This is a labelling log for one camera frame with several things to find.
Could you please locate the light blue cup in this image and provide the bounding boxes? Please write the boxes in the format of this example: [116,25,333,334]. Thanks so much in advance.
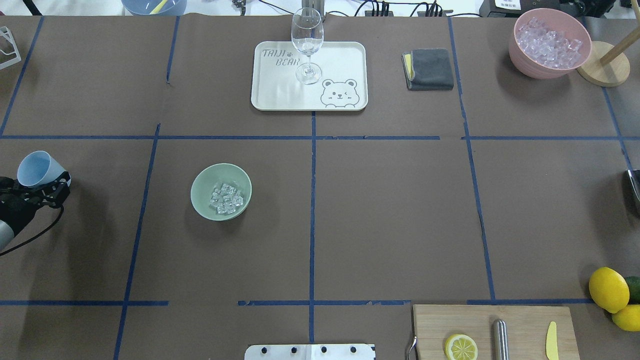
[17,150,66,189]

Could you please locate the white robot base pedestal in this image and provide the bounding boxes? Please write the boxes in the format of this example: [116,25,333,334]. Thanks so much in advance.
[244,343,377,360]

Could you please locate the half lemon slice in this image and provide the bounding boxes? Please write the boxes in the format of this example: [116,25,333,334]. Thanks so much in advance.
[443,333,479,360]

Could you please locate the white bear tray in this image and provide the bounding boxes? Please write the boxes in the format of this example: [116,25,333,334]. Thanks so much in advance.
[251,41,369,111]

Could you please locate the clear wine glass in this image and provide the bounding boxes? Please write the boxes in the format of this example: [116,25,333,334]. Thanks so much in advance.
[290,7,324,85]

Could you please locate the test tube rack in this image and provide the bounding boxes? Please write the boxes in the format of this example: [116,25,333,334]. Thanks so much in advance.
[0,26,22,70]

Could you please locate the wooden cutting board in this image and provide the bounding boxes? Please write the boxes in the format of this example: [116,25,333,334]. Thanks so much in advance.
[413,304,580,360]

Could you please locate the wooden cup stand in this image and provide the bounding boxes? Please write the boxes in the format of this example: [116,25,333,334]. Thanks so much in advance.
[577,26,640,88]

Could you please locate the grey yellow folded cloth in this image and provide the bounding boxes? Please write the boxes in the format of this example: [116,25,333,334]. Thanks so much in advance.
[401,48,454,91]

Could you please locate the yellow plastic knife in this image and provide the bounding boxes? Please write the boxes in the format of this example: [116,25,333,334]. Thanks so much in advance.
[545,321,560,360]

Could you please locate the ice cubes in bowl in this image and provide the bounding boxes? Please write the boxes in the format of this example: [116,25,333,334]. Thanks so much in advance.
[209,182,245,215]

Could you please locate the yellow lemon round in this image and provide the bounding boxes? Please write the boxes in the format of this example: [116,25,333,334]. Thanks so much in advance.
[588,266,630,314]

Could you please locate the pink bowl with ice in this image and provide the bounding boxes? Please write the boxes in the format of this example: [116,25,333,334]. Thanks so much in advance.
[509,7,592,80]

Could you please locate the green lime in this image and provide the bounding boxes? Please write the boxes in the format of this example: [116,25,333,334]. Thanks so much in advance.
[624,275,640,305]

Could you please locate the steel ice scoop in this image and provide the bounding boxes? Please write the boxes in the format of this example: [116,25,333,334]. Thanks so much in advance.
[626,170,640,208]

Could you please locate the green bowl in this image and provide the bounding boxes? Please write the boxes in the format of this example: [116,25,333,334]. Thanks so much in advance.
[190,162,253,221]

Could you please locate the steel muddler black tip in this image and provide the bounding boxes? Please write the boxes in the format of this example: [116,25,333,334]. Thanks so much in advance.
[493,319,510,360]

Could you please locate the yellow lemon elongated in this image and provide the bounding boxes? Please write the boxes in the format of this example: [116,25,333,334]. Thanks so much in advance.
[611,304,640,332]

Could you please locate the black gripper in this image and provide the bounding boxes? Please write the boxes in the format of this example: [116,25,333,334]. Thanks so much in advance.
[0,171,71,236]

